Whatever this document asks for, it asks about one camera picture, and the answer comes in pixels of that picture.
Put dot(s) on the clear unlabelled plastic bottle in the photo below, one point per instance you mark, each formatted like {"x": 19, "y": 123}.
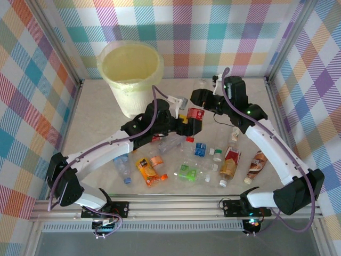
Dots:
{"x": 199, "y": 83}

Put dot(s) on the red label cola bottle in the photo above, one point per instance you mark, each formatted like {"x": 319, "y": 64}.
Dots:
{"x": 195, "y": 112}

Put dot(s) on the blue label white cap bottle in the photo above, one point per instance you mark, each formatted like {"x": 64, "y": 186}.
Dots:
{"x": 199, "y": 149}

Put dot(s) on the bluish clear ribbed bottle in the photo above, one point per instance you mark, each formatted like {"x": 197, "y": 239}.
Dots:
{"x": 167, "y": 146}

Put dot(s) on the clear green cap bottle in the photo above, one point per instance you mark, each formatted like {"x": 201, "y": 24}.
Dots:
{"x": 218, "y": 152}

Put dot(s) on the orange label clear bottle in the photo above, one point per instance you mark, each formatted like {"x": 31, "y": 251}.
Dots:
{"x": 156, "y": 160}

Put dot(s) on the clear white cap bottle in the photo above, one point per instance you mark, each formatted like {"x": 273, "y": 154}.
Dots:
{"x": 214, "y": 167}

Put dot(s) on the green label white cap bottle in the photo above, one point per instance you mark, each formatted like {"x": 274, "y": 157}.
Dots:
{"x": 187, "y": 173}

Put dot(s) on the red gold tea bottle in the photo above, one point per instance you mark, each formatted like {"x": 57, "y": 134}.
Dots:
{"x": 230, "y": 162}

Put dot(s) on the orange juice bottle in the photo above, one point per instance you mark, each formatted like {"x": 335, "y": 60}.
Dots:
{"x": 146, "y": 172}

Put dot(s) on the brown coffee drink bottle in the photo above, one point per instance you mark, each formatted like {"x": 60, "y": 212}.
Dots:
{"x": 256, "y": 165}

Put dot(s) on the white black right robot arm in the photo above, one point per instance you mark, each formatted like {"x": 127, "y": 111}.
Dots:
{"x": 269, "y": 149}

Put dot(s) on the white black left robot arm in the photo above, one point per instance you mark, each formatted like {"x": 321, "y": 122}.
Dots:
{"x": 101, "y": 157}

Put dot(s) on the cream plastic waste bin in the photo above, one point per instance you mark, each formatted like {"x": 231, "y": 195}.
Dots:
{"x": 133, "y": 104}

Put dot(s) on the cream plastic trash bin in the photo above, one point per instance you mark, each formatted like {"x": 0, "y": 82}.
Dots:
{"x": 128, "y": 61}

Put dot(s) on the blue cap water bottle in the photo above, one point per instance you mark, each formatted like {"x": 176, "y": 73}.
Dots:
{"x": 123, "y": 168}

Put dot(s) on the aluminium side frame rail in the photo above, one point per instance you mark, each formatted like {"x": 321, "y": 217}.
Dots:
{"x": 273, "y": 98}
{"x": 75, "y": 106}

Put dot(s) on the aluminium frame post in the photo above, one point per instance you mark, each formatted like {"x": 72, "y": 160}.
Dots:
{"x": 290, "y": 40}
{"x": 60, "y": 45}

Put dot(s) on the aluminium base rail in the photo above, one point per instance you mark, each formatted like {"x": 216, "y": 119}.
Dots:
{"x": 173, "y": 206}

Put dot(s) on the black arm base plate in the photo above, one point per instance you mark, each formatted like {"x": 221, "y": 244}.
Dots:
{"x": 231, "y": 208}
{"x": 121, "y": 208}

